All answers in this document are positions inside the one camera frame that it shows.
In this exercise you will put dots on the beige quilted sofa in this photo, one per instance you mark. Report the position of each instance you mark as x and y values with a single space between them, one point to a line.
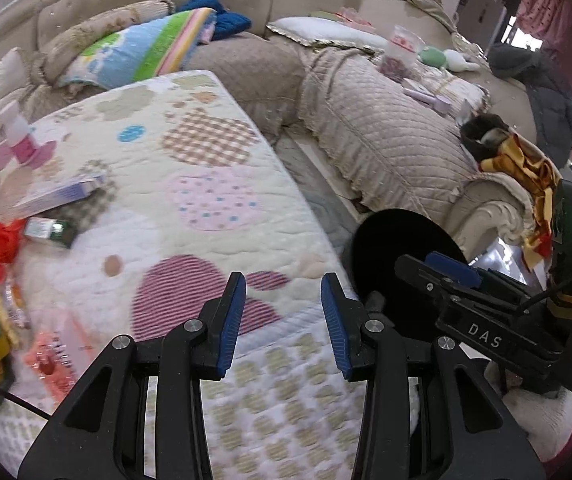
391 150

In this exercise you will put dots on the white ruffled cushion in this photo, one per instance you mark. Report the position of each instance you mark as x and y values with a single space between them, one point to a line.
314 32

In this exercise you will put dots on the blue knit cloth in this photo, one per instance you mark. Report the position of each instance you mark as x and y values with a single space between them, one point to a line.
225 24

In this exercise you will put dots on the green white plush toy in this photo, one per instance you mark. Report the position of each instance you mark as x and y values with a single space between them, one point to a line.
447 59

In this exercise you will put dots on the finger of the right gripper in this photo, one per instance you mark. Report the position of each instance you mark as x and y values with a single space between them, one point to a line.
426 274
458 272

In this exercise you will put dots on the purple white medicine box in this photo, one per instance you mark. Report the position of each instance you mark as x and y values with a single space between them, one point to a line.
61 195

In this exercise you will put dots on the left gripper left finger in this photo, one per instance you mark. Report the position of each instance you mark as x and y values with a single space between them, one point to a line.
98 429

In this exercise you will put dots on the black trash bin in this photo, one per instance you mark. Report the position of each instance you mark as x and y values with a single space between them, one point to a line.
383 257

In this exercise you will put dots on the small green box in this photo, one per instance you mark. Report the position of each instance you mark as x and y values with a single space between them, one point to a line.
58 232

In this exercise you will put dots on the clear candy jar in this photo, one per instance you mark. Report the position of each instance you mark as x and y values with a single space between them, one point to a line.
400 54

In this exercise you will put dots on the white pink pill bottle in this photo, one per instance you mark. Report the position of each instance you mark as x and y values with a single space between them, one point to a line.
18 133

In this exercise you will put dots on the orange snack wrapper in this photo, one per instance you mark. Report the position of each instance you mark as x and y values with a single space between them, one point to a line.
60 353

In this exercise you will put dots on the yellow red cloth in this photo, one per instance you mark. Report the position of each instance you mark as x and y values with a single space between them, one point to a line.
512 154

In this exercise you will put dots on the purple hair brush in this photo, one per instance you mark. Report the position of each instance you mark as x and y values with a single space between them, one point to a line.
440 105

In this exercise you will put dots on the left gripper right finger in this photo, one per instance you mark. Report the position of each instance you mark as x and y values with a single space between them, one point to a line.
428 412

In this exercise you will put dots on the patchwork quilted blanket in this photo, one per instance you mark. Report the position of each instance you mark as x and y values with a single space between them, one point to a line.
194 193

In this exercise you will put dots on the black padded jacket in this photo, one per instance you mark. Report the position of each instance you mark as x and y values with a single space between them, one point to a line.
549 94

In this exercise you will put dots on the striped colourful pillow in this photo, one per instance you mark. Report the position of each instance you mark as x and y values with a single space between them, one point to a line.
159 47

